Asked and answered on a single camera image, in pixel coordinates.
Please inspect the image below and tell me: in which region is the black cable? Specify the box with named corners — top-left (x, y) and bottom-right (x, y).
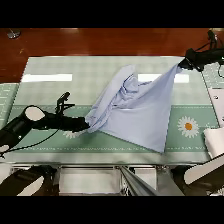
top-left (217, 63), bottom-right (224, 80)
top-left (0, 129), bottom-right (65, 156)

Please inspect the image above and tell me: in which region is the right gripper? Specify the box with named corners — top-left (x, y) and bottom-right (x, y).
top-left (178, 47), bottom-right (205, 73)

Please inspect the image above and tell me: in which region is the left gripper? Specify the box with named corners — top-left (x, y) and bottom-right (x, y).
top-left (61, 115), bottom-right (91, 133)

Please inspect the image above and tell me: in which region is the light blue shirt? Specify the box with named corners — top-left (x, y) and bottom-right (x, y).
top-left (84, 63), bottom-right (184, 154)

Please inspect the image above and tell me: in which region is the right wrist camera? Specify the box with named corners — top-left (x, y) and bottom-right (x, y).
top-left (206, 29), bottom-right (220, 52)

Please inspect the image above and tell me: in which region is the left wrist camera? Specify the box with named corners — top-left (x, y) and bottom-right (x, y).
top-left (54, 91), bottom-right (76, 118)

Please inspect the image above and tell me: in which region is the silver frame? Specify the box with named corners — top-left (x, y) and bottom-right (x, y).
top-left (0, 161), bottom-right (224, 197)

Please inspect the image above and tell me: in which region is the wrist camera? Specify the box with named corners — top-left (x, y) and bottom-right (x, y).
top-left (54, 91), bottom-right (76, 118)
top-left (206, 29), bottom-right (220, 52)

